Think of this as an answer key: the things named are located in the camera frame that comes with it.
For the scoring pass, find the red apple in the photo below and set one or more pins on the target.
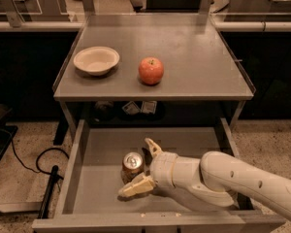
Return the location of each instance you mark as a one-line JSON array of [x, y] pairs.
[[151, 70]]

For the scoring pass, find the grey counter cabinet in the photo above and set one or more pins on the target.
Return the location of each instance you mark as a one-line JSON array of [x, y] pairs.
[[161, 57]]

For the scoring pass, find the white label card left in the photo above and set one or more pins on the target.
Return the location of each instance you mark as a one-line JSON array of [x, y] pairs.
[[131, 108]]

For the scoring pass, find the orange soda can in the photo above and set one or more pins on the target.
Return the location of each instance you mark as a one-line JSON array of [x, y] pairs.
[[132, 166]]

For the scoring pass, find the white label card right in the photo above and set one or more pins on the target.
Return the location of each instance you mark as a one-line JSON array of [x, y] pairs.
[[149, 107]]

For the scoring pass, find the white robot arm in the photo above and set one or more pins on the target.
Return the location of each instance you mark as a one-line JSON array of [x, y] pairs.
[[216, 178]]

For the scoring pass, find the white bowl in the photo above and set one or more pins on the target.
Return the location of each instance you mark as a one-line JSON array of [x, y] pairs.
[[96, 61]]

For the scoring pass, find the open grey top drawer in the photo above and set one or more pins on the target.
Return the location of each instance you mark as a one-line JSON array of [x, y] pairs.
[[88, 201]]

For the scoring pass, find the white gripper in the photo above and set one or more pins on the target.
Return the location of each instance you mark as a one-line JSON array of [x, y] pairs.
[[163, 170]]

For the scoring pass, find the white rail pipe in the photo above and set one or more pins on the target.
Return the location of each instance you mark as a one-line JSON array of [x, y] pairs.
[[46, 26]]

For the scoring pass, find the white label card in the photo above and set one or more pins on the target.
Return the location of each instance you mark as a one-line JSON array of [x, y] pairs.
[[131, 108], [149, 107]]

